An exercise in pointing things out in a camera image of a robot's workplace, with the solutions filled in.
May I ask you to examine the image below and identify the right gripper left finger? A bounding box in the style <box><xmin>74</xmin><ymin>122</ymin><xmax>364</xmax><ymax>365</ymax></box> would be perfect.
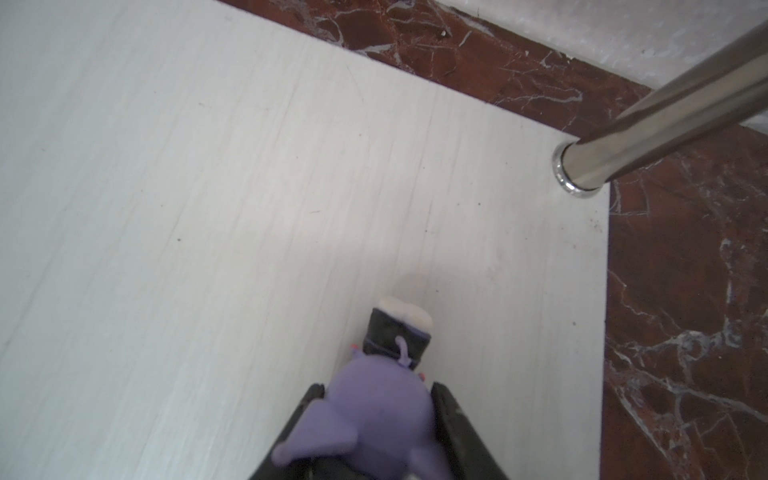
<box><xmin>248</xmin><ymin>383</ymin><xmax>328</xmax><ymax>480</ymax></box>

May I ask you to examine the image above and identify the purple figurine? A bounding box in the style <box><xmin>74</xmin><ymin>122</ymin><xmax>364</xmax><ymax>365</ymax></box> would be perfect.
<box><xmin>271</xmin><ymin>297</ymin><xmax>453</xmax><ymax>479</ymax></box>

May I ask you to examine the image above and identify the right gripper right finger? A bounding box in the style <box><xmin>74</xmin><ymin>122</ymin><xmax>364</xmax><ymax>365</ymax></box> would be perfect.
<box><xmin>430</xmin><ymin>382</ymin><xmax>508</xmax><ymax>480</ymax></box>

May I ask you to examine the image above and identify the white two-tier shelf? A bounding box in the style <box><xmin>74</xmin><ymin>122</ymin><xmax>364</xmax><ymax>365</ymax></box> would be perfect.
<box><xmin>0</xmin><ymin>0</ymin><xmax>768</xmax><ymax>480</ymax></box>

